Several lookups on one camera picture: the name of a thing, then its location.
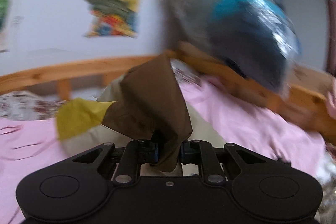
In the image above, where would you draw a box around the mustard brown beige jacket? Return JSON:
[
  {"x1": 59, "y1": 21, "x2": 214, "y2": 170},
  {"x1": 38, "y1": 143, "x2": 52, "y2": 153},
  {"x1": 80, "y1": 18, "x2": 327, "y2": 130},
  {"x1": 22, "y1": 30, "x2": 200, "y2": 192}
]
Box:
[{"x1": 55, "y1": 55, "x2": 225, "y2": 176}]

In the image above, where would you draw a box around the plastic bag of clothes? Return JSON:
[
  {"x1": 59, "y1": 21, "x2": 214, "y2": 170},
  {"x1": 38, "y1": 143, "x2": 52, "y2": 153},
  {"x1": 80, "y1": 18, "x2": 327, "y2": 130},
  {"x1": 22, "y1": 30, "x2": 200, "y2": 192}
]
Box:
[{"x1": 169, "y1": 0, "x2": 300, "y2": 95}]

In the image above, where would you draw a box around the person's right hand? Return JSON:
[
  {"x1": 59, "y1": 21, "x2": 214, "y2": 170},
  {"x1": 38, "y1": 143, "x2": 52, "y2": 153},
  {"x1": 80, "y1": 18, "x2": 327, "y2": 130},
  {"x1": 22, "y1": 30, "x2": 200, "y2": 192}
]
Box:
[{"x1": 326, "y1": 91, "x2": 336, "y2": 119}]

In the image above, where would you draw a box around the floral patterned quilt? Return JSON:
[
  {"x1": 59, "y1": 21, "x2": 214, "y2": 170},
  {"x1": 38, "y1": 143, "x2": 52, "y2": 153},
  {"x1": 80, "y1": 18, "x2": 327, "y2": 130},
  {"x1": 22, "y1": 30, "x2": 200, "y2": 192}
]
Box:
[{"x1": 0, "y1": 91, "x2": 65, "y2": 121}]

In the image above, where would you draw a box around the pink curtain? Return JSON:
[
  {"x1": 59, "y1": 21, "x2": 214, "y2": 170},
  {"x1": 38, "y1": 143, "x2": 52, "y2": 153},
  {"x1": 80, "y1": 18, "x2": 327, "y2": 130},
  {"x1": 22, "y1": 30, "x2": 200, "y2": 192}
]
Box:
[{"x1": 326, "y1": 0, "x2": 336, "y2": 76}]

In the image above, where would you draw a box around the wooden bed frame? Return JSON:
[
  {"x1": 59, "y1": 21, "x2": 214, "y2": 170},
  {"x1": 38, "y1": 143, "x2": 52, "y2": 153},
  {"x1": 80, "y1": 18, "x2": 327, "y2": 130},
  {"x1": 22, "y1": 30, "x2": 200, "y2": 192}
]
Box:
[{"x1": 0, "y1": 41, "x2": 336, "y2": 146}]

